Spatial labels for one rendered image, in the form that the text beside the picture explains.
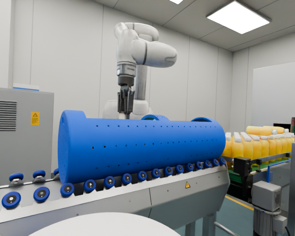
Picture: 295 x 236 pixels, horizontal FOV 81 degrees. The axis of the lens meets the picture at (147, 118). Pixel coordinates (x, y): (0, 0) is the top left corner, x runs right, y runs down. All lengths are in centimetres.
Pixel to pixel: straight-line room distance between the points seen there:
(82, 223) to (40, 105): 192
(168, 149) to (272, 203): 67
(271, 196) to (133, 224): 97
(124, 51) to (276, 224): 118
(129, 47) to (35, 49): 292
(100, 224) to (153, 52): 68
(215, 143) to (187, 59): 401
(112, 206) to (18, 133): 165
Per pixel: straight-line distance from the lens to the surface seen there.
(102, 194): 72
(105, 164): 67
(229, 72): 616
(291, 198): 150
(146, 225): 35
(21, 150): 225
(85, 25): 389
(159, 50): 84
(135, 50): 81
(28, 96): 221
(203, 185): 106
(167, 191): 88
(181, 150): 86
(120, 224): 35
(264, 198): 124
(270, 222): 130
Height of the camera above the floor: 122
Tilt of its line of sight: level
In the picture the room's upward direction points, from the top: 3 degrees clockwise
